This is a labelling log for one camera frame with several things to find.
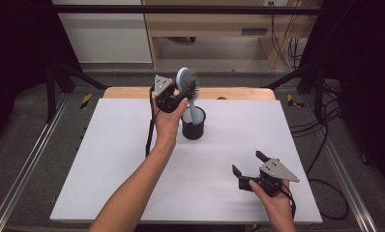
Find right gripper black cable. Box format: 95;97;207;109
279;122;350;221

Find person's left hand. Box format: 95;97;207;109
151;91;190;146

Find person's right hand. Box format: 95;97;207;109
248;179;297;226

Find wooden table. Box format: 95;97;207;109
103;86;277;101

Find black floor cables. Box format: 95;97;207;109
288;80;343;138

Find white cabinet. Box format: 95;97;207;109
51;0;153;64

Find grey desk label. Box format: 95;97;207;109
241;27;269;37

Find light blue hairbrush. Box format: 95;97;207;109
175;67;205;126

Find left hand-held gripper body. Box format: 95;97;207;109
151;74;182;114

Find white table board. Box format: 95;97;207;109
49;98;324;225

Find hanging cable bundle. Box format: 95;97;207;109
269;1;311;71

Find black mesh cup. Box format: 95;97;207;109
180;105;207;141

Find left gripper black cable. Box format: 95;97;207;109
144;85;158;159

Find black curtain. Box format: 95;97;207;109
0;0;82;149
300;0;385;188

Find black frame stand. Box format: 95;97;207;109
44;61;109;124
261;61;327;122

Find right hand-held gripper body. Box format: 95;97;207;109
238;158;301;198

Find aluminium rail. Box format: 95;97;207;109
301;95;378;232
0;93;71;232

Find black frame crossbar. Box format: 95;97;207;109
49;4;340;15

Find wooden desk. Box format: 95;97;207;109
141;0;324;70

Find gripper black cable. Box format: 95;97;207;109
144;85;158;159
279;122;350;221

